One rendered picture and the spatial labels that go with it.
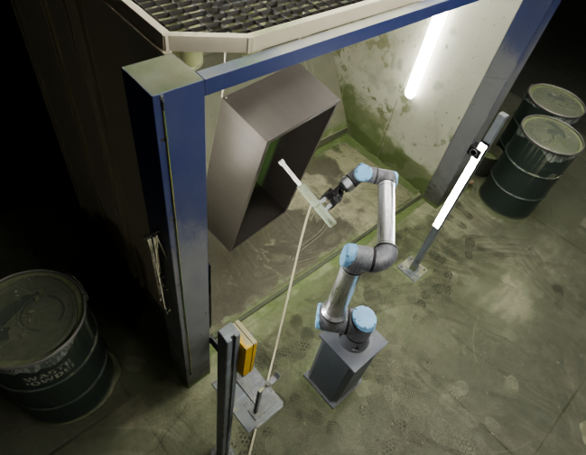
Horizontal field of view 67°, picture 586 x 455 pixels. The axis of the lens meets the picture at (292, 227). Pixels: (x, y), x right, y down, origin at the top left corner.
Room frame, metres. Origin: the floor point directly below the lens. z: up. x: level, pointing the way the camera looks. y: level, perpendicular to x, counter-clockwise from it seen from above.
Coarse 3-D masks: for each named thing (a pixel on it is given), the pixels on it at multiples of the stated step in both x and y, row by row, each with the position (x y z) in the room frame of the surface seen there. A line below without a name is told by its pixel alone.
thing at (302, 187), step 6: (282, 162) 1.83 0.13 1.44; (288, 168) 1.83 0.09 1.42; (294, 180) 1.80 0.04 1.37; (300, 186) 1.79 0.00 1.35; (306, 186) 1.80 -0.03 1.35; (306, 192) 1.77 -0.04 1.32; (306, 198) 1.76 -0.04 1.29; (312, 198) 1.76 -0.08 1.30; (312, 204) 1.74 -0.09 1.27; (318, 204) 1.75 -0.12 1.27; (318, 210) 1.73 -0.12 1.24; (324, 210) 1.74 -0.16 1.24; (324, 216) 1.72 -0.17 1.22; (330, 216) 1.73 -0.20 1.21; (330, 222) 1.70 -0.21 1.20
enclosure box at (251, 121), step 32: (256, 96) 2.04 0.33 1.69; (288, 96) 2.13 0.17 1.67; (320, 96) 2.22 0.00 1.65; (224, 128) 1.93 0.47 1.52; (256, 128) 1.82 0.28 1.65; (288, 128) 1.89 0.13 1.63; (320, 128) 2.30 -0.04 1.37; (224, 160) 1.93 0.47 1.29; (256, 160) 1.79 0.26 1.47; (288, 160) 2.42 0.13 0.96; (224, 192) 1.93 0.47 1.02; (256, 192) 2.48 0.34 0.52; (288, 192) 2.40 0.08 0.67; (224, 224) 1.93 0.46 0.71; (256, 224) 2.19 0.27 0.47
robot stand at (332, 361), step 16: (320, 336) 1.29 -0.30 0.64; (336, 336) 1.31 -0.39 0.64; (320, 352) 1.28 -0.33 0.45; (336, 352) 1.20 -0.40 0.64; (368, 352) 1.25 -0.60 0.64; (320, 368) 1.25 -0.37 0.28; (336, 368) 1.18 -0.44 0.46; (352, 368) 1.12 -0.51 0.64; (320, 384) 1.22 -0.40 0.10; (336, 384) 1.16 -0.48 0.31; (352, 384) 1.23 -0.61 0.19; (336, 400) 1.15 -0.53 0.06
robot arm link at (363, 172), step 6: (360, 168) 1.85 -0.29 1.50; (366, 168) 1.85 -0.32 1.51; (372, 168) 1.88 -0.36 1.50; (354, 174) 1.87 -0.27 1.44; (360, 174) 1.83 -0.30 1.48; (366, 174) 1.83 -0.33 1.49; (372, 174) 1.84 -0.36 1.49; (360, 180) 1.81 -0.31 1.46; (366, 180) 1.81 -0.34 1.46; (372, 180) 1.83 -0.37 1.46
